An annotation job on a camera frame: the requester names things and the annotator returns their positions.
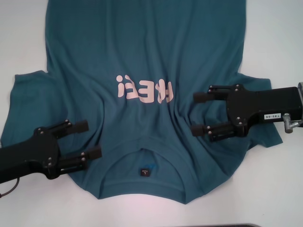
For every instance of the teal blue printed t-shirt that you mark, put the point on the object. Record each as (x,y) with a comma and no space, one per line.
(146,54)

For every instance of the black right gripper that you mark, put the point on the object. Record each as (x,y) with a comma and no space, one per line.
(260,104)

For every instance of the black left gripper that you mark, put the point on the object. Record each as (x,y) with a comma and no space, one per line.
(42,153)

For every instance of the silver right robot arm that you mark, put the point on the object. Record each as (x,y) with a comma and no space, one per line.
(301,86)

